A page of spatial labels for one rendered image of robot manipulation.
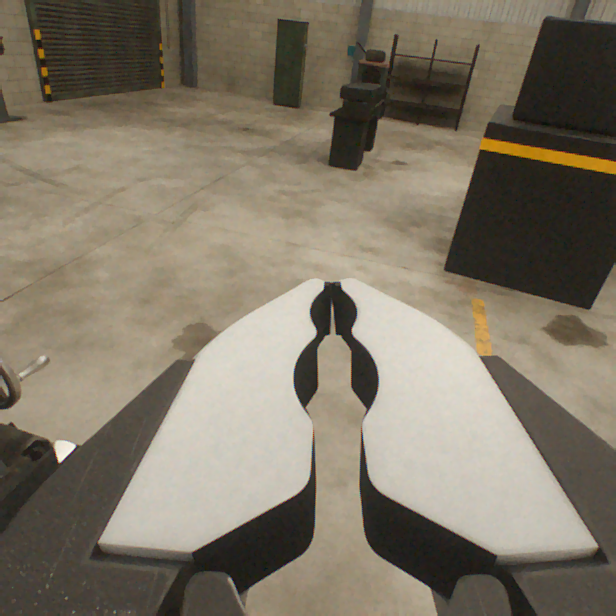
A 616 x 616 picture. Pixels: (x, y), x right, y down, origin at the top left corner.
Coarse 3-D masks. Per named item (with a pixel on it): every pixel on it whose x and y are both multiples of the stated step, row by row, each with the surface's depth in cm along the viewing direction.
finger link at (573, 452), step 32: (512, 384) 8; (544, 416) 7; (544, 448) 7; (576, 448) 7; (608, 448) 7; (576, 480) 6; (608, 480) 6; (608, 512) 6; (608, 544) 5; (512, 576) 5; (544, 576) 5; (576, 576) 5; (608, 576) 5; (512, 608) 5; (544, 608) 5; (576, 608) 5; (608, 608) 5
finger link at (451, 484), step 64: (384, 320) 10; (384, 384) 8; (448, 384) 8; (384, 448) 7; (448, 448) 7; (512, 448) 7; (384, 512) 6; (448, 512) 6; (512, 512) 6; (576, 512) 6; (448, 576) 6
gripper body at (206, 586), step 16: (192, 576) 5; (208, 576) 5; (224, 576) 5; (464, 576) 5; (480, 576) 5; (192, 592) 5; (208, 592) 5; (224, 592) 5; (464, 592) 5; (480, 592) 5; (496, 592) 5; (192, 608) 5; (208, 608) 5; (224, 608) 5; (240, 608) 5; (448, 608) 5; (464, 608) 5; (480, 608) 5; (496, 608) 5
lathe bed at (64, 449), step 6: (12, 426) 94; (54, 444) 91; (60, 444) 91; (66, 444) 91; (72, 444) 92; (60, 450) 90; (66, 450) 90; (72, 450) 90; (60, 456) 89; (66, 456) 89; (60, 462) 88
